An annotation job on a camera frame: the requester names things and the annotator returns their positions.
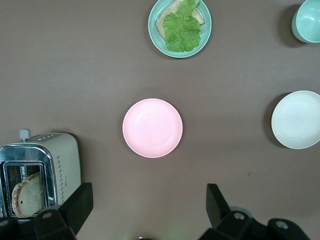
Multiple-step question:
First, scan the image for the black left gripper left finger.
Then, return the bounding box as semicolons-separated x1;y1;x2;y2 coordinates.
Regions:
0;182;94;240

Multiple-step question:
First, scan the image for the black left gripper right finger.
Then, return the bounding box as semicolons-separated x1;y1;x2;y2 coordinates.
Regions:
198;183;311;240

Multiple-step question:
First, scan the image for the cream and chrome toaster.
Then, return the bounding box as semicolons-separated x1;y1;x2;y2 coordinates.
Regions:
0;128;82;220

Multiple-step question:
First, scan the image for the bread slice in toaster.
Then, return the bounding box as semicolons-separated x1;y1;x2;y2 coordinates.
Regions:
11;171;44;218

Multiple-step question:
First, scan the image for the pink plate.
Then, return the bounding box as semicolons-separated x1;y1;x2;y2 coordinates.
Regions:
122;98;185;159

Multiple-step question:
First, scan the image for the green lettuce leaf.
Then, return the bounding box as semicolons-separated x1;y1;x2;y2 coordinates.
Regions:
161;0;202;54

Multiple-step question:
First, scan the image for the green plate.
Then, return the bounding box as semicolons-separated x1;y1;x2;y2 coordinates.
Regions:
147;0;213;59

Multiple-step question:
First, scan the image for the bread slice under lettuce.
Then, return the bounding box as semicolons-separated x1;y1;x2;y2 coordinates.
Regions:
156;0;206;40

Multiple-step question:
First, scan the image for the green bowl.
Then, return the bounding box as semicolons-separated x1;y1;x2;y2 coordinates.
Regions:
291;0;320;44

